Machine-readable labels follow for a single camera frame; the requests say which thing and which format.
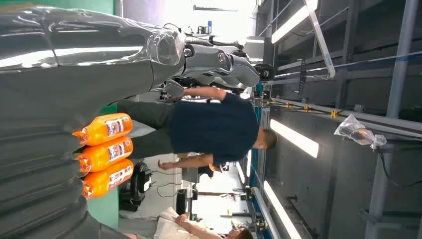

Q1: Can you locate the seated person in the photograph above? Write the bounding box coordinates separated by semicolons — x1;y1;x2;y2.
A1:
153;207;254;239

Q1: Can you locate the standing person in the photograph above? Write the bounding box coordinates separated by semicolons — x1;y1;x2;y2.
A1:
117;86;278;172

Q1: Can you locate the orange juice bottle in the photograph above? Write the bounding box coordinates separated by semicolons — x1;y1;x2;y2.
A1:
72;113;133;147
75;136;134;175
82;159;134;200

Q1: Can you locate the black round stool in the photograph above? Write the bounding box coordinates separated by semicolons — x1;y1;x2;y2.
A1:
118;161;153;213

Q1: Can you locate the ceiling strip light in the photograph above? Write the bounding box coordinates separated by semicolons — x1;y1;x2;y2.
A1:
270;0;319;44

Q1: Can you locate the clear plastic wrapped device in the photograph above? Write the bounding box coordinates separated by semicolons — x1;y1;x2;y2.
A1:
333;114;387;151

